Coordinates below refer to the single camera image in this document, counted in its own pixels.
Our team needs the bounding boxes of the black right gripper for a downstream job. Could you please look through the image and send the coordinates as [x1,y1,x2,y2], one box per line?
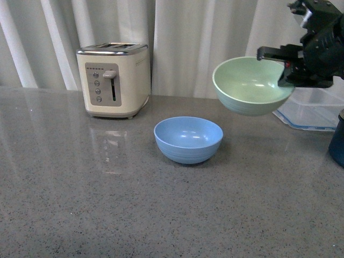
[256,1,343,88]

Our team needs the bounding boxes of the green bowl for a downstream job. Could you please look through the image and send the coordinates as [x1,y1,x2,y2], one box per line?
[212,56,295,116]

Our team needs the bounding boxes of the blue bowl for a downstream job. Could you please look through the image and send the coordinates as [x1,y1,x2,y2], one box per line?
[154,116,224,164]

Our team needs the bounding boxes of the clear plastic food container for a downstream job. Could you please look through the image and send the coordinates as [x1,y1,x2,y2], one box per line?
[273,85,343,131]

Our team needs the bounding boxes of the blue saucepan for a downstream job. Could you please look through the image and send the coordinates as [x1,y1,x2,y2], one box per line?
[328,110,344,167]

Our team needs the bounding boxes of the cream two-slot toaster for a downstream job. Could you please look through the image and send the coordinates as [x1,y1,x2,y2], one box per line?
[76,42,151,119]

